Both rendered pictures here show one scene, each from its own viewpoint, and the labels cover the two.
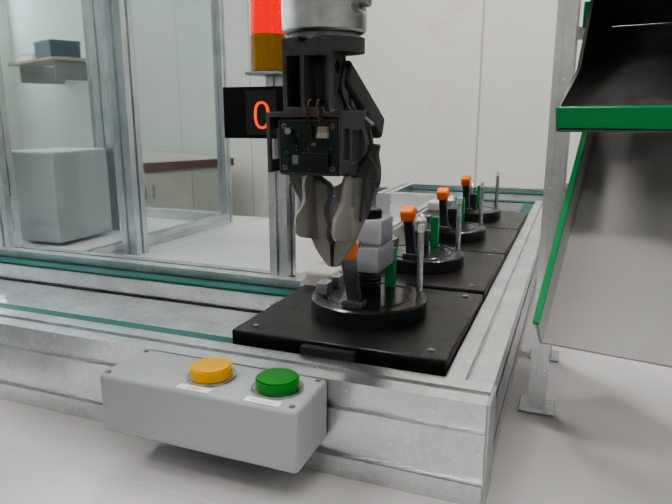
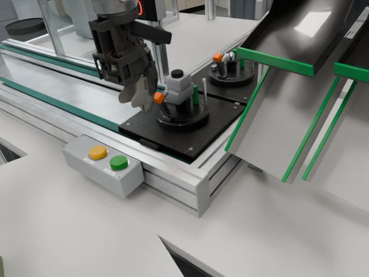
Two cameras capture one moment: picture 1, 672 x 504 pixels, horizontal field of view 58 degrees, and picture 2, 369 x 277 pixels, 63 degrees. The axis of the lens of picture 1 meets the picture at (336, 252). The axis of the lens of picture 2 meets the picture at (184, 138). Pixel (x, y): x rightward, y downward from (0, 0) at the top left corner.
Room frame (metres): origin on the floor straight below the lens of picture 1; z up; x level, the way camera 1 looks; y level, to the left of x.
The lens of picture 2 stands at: (0.07, -0.26, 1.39)
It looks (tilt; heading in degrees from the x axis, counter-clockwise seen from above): 37 degrees down; 19
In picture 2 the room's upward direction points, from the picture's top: 6 degrees counter-clockwise
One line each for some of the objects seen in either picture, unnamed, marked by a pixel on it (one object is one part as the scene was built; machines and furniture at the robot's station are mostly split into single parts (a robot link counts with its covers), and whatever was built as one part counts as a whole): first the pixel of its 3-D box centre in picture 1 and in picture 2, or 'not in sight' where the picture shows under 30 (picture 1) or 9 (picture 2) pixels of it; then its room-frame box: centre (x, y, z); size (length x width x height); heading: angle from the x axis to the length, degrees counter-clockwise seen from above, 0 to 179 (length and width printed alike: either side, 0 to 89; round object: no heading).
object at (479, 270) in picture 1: (419, 237); (231, 64); (0.94, -0.13, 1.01); 0.24 x 0.24 x 0.13; 69
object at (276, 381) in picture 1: (277, 386); (118, 163); (0.51, 0.05, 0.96); 0.04 x 0.04 x 0.02
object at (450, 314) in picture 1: (368, 317); (182, 118); (0.70, -0.04, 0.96); 0.24 x 0.24 x 0.02; 69
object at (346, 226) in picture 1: (341, 224); (140, 98); (0.56, -0.01, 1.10); 0.06 x 0.03 x 0.09; 158
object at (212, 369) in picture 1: (211, 374); (98, 153); (0.53, 0.12, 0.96); 0.04 x 0.04 x 0.02
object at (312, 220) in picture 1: (311, 222); (129, 94); (0.57, 0.02, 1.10); 0.06 x 0.03 x 0.09; 158
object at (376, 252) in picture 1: (371, 236); (180, 83); (0.71, -0.04, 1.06); 0.08 x 0.04 x 0.07; 158
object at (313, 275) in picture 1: (325, 282); not in sight; (0.83, 0.02, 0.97); 0.05 x 0.05 x 0.04; 69
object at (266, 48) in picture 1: (268, 53); not in sight; (0.88, 0.09, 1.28); 0.05 x 0.05 x 0.05
